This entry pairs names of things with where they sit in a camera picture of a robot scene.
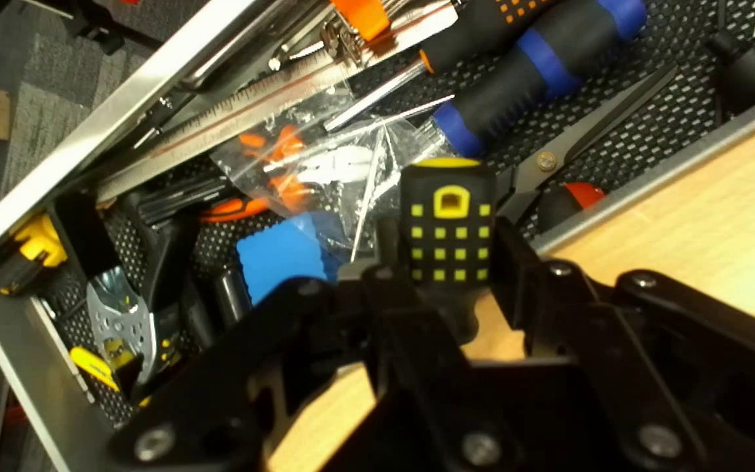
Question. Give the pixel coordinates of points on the blue foam block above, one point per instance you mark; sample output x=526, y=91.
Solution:
x=282, y=259

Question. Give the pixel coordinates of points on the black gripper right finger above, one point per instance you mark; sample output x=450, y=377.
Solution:
x=656, y=349

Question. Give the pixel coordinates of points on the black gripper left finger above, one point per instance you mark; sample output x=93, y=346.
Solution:
x=222, y=384

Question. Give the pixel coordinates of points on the steel ruler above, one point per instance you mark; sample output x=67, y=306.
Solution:
x=247, y=113

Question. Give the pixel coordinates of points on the orange plastic piece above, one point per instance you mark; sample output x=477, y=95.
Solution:
x=365, y=23

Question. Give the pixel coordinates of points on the yellow black utility knife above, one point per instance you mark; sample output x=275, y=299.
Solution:
x=91, y=361

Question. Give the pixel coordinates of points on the yellow black hand tool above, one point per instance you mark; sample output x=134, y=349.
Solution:
x=37, y=246

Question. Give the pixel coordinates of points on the wood topped tool cabinet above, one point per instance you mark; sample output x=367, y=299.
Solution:
x=718, y=252

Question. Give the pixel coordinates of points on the grey metal scissors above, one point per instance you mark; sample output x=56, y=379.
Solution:
x=544, y=162

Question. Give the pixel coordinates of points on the clear plastic parts bag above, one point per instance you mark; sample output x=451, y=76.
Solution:
x=325, y=166

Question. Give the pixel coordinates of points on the perforated metal bracket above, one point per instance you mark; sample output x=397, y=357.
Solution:
x=118, y=319

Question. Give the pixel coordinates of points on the black cube yellow dots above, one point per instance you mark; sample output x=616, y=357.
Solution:
x=446, y=227

